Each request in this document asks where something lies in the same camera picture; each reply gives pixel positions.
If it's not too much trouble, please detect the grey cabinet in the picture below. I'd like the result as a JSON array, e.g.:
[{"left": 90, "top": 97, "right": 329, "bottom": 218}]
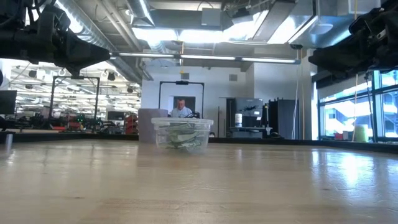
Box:
[{"left": 226, "top": 98, "right": 265, "bottom": 138}]

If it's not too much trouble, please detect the light green sweetener packet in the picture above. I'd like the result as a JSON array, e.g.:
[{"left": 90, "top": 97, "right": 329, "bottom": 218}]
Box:
[{"left": 164, "top": 129, "right": 203, "bottom": 144}]

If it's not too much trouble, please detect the black rig frame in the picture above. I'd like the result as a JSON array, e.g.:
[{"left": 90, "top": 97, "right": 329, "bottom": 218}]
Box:
[
  {"left": 158, "top": 80, "right": 205, "bottom": 119},
  {"left": 49, "top": 75, "right": 101, "bottom": 121}
]

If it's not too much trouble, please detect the black aluminium table frame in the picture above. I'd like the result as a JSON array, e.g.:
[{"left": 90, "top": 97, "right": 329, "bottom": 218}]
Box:
[{"left": 0, "top": 130, "right": 398, "bottom": 154}]

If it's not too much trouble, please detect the silver ceiling duct hood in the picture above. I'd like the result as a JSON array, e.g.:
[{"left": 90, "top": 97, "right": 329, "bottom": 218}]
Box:
[{"left": 248, "top": 0, "right": 382, "bottom": 50}]

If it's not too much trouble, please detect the clear plastic round container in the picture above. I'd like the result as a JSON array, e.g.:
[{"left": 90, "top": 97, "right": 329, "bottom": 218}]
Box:
[{"left": 151, "top": 117, "right": 215, "bottom": 154}]

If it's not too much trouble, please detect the black tripod stand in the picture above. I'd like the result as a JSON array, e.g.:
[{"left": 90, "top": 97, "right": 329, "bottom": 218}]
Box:
[{"left": 364, "top": 70, "right": 375, "bottom": 142}]

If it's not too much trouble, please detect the long ceiling light fixture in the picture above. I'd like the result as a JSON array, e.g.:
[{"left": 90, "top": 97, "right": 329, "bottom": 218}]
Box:
[{"left": 110, "top": 51, "right": 302, "bottom": 65}]

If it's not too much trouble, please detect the person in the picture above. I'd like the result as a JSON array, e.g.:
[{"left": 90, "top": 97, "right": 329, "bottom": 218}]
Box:
[{"left": 169, "top": 98, "right": 193, "bottom": 118}]

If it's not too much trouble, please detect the black computer monitor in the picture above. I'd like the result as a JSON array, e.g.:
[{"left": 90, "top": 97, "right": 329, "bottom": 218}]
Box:
[{"left": 0, "top": 90, "right": 17, "bottom": 115}]

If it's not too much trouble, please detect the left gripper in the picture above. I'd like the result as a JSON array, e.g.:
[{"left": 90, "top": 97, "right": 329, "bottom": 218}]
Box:
[{"left": 12, "top": 5, "right": 111, "bottom": 76}]

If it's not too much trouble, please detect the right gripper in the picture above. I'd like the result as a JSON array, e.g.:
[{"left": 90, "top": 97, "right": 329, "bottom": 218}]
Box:
[{"left": 308, "top": 7, "right": 393, "bottom": 77}]

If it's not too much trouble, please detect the black cabinet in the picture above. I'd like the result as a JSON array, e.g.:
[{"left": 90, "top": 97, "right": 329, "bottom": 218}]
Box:
[{"left": 268, "top": 98, "right": 300, "bottom": 140}]

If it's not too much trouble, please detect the round silver ventilation duct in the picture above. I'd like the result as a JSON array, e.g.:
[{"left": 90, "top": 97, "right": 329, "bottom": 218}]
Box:
[{"left": 54, "top": 0, "right": 144, "bottom": 85}]

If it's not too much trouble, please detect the yellow-green container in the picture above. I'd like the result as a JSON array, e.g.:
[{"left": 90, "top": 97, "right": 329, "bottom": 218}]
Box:
[{"left": 354, "top": 124, "right": 369, "bottom": 143}]

